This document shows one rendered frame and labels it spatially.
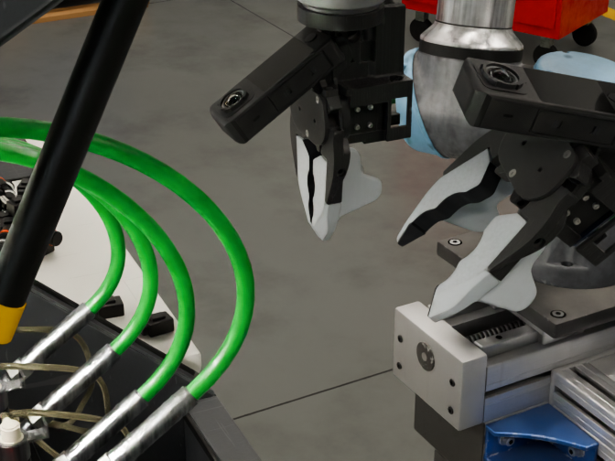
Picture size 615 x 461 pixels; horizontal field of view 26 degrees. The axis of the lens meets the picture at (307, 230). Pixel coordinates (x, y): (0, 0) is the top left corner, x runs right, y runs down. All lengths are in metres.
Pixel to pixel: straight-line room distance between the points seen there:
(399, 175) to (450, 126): 2.80
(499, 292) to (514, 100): 0.14
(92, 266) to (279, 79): 0.64
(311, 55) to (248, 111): 0.07
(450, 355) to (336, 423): 1.63
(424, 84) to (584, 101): 0.65
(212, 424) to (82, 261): 0.36
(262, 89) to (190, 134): 3.52
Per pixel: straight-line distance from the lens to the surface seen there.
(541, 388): 1.53
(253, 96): 1.07
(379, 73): 1.12
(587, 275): 1.49
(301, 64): 1.07
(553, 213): 0.84
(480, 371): 1.45
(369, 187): 1.15
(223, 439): 1.38
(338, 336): 3.38
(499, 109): 0.82
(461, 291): 0.86
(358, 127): 1.12
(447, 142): 1.48
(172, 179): 0.95
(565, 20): 5.16
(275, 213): 4.00
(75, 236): 1.73
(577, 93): 0.85
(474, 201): 0.91
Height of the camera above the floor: 1.75
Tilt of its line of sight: 27 degrees down
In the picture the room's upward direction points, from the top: straight up
